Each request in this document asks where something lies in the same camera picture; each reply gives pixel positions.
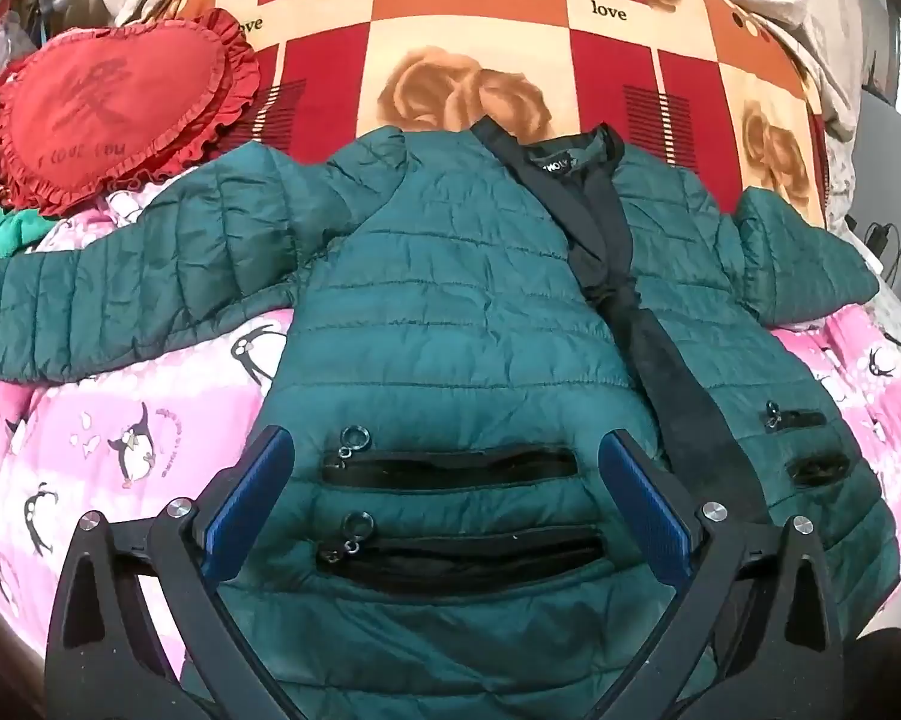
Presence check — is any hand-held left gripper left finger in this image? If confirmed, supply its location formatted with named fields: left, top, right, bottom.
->
left=45, top=424, right=297, bottom=720

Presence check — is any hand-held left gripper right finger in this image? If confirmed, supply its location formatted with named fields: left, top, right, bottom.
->
left=598, top=429, right=864, bottom=720

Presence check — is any green puffer jacket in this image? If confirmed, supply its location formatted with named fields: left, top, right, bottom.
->
left=0, top=120, right=901, bottom=720

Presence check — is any pink penguin-print blanket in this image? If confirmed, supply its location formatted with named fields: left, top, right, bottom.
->
left=0, top=187, right=901, bottom=653

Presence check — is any green cloth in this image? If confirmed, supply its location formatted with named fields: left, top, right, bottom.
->
left=0, top=208, right=50, bottom=263

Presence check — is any red heart-shaped frilled pillow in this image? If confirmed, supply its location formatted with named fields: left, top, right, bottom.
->
left=0, top=9, right=262, bottom=212

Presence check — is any grey cabinet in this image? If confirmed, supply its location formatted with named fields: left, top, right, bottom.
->
left=855, top=90, right=901, bottom=293

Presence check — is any red orange rose-print blanket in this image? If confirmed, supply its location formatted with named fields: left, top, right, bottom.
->
left=105, top=0, right=830, bottom=230

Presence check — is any beige crumpled cloth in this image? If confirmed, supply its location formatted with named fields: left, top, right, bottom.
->
left=690, top=0, right=901, bottom=136

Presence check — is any black charger with cable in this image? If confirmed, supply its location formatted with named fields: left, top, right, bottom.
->
left=844, top=216, right=901, bottom=271

